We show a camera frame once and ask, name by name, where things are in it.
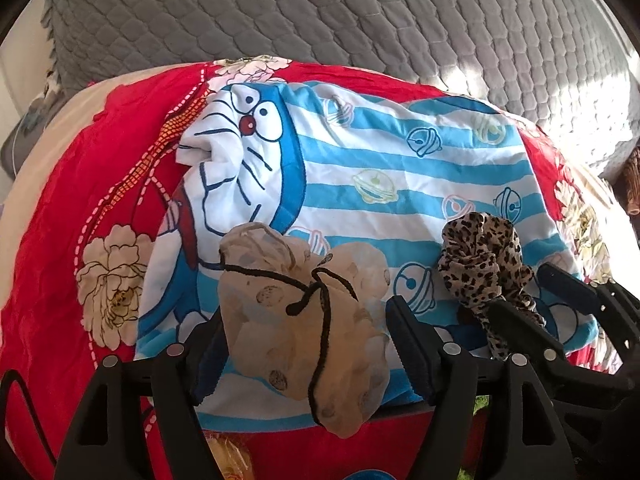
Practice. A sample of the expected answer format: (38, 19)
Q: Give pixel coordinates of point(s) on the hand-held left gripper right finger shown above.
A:
(415, 352)

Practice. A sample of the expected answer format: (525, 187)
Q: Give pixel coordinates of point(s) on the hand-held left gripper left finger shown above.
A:
(212, 355)

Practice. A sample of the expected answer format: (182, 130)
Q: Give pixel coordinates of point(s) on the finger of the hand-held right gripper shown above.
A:
(520, 327)
(570, 285)

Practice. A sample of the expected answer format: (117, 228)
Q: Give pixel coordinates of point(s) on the leopard print scrunchie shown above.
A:
(475, 260)

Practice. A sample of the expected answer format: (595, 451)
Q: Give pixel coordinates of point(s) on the blue striped cartoon towel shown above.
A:
(375, 160)

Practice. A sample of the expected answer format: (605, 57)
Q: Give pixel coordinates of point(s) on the red floral bedsheet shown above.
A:
(100, 160)

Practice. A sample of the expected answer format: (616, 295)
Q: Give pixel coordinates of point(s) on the grey nightstand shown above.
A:
(12, 150)

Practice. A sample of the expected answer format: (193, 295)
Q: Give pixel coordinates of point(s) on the grey quilted headboard cover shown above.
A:
(300, 10)

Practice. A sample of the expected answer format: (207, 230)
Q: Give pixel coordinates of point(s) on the brown wooden post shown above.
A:
(631, 180)

